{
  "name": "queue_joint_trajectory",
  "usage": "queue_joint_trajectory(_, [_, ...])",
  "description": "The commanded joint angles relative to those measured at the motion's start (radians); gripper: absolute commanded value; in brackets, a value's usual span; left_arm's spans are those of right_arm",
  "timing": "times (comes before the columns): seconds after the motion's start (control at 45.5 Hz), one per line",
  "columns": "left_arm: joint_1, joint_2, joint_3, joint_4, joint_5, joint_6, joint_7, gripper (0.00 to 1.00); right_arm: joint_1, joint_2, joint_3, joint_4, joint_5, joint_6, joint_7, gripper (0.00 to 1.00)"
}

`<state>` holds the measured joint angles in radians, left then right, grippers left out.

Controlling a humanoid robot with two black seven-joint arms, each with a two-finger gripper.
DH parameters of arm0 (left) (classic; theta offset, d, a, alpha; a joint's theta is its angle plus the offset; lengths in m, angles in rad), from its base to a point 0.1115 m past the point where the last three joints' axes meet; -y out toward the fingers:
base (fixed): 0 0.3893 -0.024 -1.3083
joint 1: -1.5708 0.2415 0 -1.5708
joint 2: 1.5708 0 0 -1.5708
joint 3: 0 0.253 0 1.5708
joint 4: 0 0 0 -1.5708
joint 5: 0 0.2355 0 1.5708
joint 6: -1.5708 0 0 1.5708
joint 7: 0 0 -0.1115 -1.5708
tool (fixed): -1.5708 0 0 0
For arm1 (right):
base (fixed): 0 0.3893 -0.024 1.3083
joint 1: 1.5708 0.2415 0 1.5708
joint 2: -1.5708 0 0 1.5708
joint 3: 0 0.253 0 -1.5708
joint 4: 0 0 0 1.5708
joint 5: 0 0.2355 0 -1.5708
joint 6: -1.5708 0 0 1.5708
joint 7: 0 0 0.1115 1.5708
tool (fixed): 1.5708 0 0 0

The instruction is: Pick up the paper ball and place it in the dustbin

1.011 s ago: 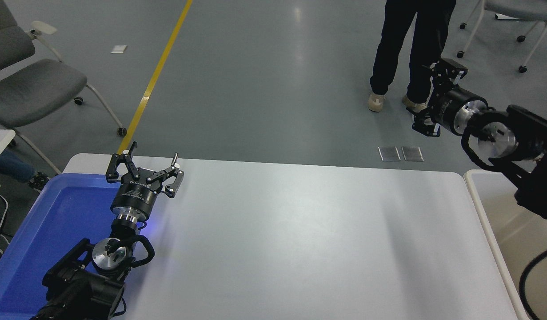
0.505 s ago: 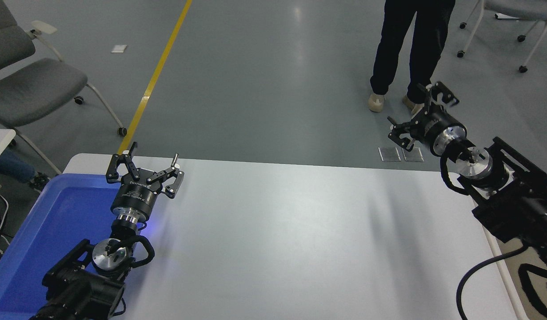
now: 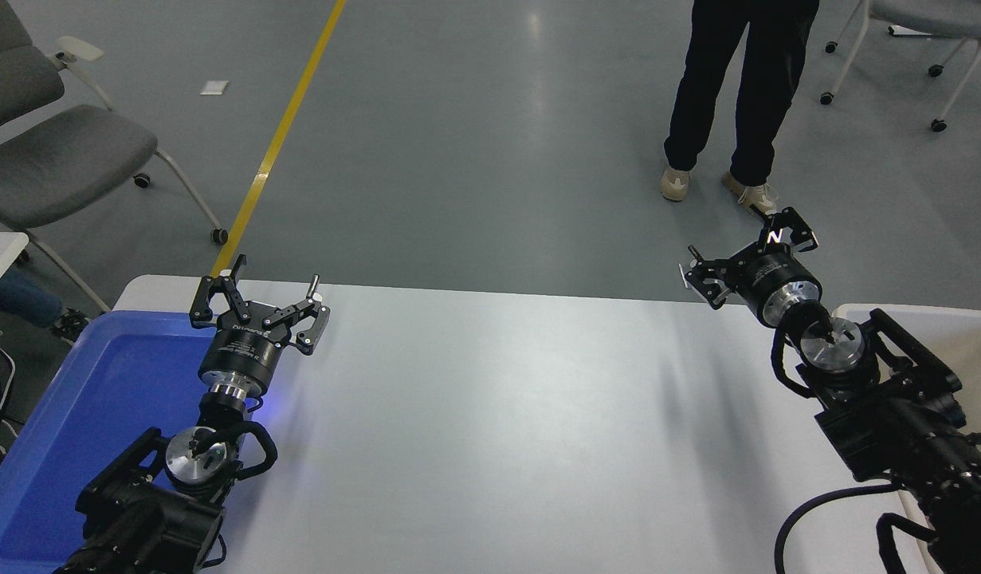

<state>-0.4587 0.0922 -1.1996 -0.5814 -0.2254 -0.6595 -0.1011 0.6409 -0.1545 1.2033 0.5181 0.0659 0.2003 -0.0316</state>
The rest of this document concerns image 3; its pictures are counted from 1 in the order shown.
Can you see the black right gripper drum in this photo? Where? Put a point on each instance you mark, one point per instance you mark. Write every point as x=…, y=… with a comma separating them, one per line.
x=773, y=271

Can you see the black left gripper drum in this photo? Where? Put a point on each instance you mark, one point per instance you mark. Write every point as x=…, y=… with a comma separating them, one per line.
x=239, y=357

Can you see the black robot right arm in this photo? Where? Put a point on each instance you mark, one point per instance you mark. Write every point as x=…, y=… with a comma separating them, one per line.
x=896, y=422

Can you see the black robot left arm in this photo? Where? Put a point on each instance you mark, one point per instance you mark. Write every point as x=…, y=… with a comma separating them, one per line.
x=147, y=518

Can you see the blue plastic tray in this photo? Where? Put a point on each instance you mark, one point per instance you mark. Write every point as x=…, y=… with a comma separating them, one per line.
x=100, y=383

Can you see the standing person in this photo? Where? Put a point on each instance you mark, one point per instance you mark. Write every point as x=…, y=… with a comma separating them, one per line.
x=765, y=88

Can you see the large pale bin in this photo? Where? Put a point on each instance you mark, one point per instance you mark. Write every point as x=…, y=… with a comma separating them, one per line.
x=968, y=343

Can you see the seated person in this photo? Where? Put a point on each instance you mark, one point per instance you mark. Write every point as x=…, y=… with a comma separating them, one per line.
x=16, y=296

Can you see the grey padded office chair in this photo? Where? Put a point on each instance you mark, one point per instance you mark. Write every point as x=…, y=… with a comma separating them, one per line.
x=60, y=159

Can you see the white-framed grey chair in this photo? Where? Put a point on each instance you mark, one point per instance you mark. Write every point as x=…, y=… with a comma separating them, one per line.
x=936, y=12

